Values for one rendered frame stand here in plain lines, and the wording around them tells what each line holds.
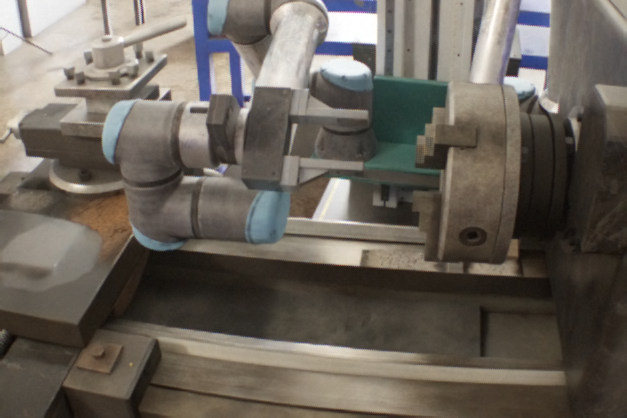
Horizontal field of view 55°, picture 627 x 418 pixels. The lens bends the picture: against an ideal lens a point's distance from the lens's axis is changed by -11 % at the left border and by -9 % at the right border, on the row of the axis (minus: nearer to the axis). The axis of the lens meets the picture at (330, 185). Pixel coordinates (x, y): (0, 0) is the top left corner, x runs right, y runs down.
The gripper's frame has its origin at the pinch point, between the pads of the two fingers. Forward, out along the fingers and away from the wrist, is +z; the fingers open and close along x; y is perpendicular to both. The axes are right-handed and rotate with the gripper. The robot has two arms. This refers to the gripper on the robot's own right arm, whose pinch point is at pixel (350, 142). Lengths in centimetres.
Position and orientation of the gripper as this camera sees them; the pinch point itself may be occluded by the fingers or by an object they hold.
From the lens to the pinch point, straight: 85.9
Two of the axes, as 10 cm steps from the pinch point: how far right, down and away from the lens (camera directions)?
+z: 9.9, 0.7, -1.3
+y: 1.0, 3.1, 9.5
